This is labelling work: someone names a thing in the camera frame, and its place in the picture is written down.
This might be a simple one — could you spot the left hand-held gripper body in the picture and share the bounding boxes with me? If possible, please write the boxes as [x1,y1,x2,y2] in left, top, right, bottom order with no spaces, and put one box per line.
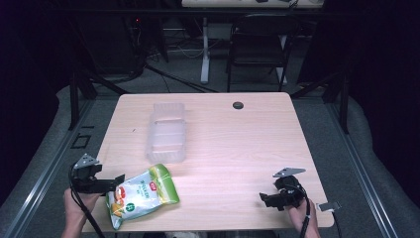
[68,153,111,195]

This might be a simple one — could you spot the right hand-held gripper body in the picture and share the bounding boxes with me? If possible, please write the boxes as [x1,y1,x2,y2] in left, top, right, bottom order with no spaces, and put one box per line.
[272,167,307,210]

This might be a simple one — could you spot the green and white snack bag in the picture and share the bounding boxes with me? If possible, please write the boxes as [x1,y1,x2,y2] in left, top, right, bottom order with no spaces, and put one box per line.
[105,163,181,231]

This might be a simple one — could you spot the person's right hand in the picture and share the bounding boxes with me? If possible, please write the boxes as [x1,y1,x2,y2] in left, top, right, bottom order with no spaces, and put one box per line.
[286,197,319,230]

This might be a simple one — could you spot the person's left hand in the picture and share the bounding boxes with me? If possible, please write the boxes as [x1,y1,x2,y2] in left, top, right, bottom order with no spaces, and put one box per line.
[62,187,101,226]

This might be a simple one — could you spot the black tape square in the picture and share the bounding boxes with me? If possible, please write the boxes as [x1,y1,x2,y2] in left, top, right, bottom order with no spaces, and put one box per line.
[69,132,92,150]

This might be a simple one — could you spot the clear plastic container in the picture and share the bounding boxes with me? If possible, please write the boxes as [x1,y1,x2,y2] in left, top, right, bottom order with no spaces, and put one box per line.
[145,101,188,165]

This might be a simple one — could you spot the black metal stand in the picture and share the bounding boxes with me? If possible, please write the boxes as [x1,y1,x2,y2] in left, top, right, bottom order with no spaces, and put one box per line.
[289,70,351,135]
[66,64,131,132]

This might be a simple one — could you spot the dark computer tower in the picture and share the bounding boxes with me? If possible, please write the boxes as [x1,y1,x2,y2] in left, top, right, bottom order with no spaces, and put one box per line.
[78,14,145,76]

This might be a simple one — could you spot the black folding chair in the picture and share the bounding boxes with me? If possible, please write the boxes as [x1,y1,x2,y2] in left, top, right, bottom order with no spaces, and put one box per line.
[225,13,302,94]

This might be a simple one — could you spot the white desk with legs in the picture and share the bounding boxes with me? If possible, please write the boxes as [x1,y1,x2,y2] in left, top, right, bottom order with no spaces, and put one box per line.
[180,0,326,85]

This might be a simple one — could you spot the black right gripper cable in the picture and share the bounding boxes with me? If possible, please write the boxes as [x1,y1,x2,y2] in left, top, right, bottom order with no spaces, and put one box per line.
[286,183,312,238]

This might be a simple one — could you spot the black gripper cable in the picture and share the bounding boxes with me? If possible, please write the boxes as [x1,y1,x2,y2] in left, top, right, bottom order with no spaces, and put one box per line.
[67,164,107,238]
[286,183,312,238]

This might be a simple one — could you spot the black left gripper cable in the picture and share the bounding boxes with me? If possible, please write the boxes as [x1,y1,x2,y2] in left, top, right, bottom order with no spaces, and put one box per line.
[67,164,107,238]

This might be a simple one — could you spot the white clip with cable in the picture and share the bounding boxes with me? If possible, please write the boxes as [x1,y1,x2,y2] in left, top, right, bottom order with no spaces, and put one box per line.
[316,200,344,238]

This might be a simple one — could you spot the aluminium floor rail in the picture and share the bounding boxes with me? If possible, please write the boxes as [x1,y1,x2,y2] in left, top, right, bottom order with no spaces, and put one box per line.
[0,98,97,238]
[324,98,400,238]

